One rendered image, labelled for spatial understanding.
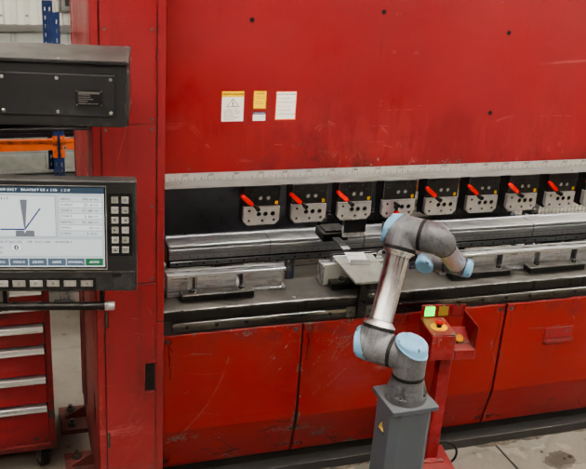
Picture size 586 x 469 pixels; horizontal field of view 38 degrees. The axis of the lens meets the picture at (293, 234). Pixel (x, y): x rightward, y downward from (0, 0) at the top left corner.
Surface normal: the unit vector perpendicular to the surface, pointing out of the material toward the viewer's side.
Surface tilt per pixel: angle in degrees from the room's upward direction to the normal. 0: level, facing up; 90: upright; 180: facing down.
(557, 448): 0
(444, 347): 90
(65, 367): 0
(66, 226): 90
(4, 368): 90
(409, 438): 90
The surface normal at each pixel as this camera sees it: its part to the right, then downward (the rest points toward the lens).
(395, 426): -0.44, 0.31
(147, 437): 0.31, 0.37
